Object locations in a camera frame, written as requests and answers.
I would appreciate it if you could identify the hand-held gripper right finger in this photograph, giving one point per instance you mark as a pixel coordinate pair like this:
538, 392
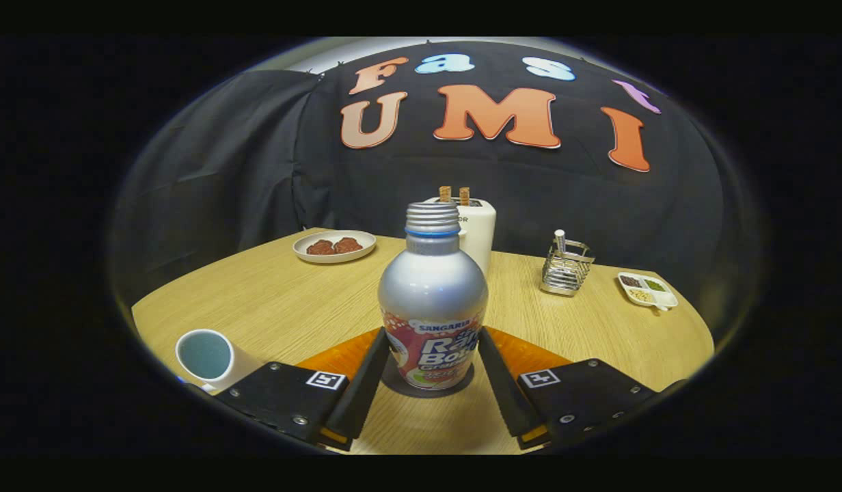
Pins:
506, 396

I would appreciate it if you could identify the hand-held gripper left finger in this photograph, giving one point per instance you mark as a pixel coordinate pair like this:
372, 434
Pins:
363, 396

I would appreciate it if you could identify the silver juice bottle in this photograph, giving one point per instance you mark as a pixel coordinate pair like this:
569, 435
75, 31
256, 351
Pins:
431, 294

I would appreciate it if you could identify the white cup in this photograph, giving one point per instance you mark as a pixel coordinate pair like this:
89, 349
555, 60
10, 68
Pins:
240, 369

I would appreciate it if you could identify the wooden table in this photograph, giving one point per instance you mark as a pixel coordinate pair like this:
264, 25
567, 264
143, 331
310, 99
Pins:
291, 307

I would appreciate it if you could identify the beige round plate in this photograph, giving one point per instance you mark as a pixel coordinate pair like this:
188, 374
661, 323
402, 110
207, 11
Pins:
333, 258

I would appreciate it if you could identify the red food piece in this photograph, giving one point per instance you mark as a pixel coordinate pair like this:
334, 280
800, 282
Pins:
348, 245
320, 247

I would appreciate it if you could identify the silver utensil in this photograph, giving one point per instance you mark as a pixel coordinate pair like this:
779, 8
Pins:
560, 240

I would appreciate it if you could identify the white toaster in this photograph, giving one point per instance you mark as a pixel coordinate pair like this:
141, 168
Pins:
479, 232

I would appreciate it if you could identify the white divided condiment dish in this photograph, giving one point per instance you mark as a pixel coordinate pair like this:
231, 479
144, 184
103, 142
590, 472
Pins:
646, 290

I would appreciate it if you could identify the brown toast slice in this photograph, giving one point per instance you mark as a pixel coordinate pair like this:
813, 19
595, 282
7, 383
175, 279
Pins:
445, 194
464, 197

